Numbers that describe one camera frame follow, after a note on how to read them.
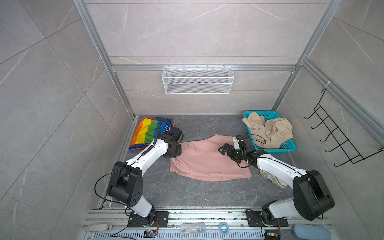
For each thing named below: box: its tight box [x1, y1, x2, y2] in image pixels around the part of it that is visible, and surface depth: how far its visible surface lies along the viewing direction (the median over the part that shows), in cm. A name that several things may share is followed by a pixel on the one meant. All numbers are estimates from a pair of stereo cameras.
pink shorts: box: [169, 135, 253, 182], surface depth 89 cm
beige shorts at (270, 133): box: [241, 112, 294, 149], surface depth 102 cm
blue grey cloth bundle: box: [292, 223, 332, 240], surface depth 70 cm
